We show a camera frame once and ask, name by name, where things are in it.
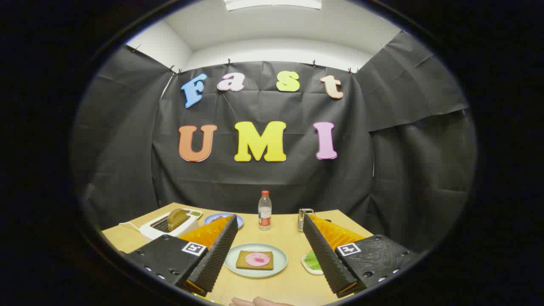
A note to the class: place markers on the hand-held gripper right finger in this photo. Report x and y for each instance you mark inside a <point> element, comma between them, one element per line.
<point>325,259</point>

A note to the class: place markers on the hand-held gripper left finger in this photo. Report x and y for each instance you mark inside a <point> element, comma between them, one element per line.
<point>216,259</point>

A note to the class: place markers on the green lettuce leaf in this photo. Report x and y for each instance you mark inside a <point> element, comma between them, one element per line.
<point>312,261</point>

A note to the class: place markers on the brown toast slice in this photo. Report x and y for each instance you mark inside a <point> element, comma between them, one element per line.
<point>177,219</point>

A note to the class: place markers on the pale green plate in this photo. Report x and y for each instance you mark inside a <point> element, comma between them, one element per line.
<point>231,263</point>

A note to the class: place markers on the small white square plate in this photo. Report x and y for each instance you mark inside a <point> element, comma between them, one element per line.
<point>304,264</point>

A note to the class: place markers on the bread slice under ham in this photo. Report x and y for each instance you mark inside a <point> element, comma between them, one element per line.
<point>243,264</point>

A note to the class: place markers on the brown meat patty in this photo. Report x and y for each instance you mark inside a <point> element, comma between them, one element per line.
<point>216,219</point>

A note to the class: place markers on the pink ham slice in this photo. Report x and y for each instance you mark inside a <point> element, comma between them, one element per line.
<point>257,259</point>

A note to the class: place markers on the blue plate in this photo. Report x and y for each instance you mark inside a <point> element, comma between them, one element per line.
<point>238,221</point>

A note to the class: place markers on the white divided seasoning tray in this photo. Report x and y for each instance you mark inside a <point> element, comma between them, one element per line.
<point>195,213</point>

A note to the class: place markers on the clear plastic water bottle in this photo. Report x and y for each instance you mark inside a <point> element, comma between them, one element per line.
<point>264,212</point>

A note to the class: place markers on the white toaster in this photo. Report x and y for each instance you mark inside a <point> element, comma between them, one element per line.
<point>148,231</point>

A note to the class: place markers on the ceiling light panel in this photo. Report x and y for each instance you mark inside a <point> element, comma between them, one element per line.
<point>272,4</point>

